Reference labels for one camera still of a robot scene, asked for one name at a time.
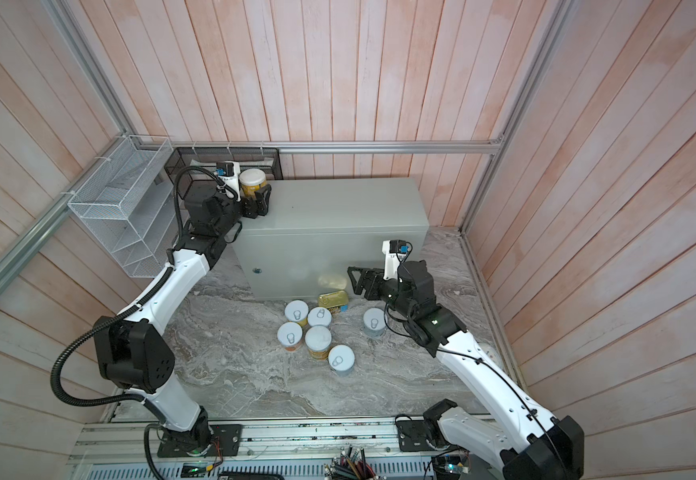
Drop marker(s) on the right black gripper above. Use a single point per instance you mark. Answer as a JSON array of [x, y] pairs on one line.
[[368, 274]]

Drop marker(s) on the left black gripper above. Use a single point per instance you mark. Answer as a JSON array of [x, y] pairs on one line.
[[262, 207]]

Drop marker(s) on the yellow label can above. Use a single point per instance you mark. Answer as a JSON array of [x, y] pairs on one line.
[[252, 180]]

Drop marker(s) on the orange green label can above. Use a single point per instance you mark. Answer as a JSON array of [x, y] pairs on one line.
[[318, 340]]

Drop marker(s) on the white lid can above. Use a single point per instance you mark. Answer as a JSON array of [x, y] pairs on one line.
[[290, 336], [374, 325], [341, 359], [296, 311], [319, 316]]

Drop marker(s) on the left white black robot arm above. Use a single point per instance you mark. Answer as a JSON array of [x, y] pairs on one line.
[[132, 352]]

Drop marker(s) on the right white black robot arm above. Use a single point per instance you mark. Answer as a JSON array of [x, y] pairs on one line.
[[525, 440]]

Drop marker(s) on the gold rectangular sardine tin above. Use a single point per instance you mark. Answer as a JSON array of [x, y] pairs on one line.
[[335, 302]]

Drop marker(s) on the grey metal cabinet box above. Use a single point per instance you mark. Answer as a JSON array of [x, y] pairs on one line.
[[316, 229]]

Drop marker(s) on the black mesh basket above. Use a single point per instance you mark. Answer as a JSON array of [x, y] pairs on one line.
[[212, 158]]

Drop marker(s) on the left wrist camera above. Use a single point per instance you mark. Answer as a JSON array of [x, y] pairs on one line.
[[228, 173]]

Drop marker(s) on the white wire mesh shelf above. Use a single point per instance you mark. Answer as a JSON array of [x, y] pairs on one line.
[[125, 202]]

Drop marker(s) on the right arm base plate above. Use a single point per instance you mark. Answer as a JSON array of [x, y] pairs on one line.
[[418, 435]]

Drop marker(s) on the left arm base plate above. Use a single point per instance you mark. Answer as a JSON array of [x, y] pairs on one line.
[[207, 440]]

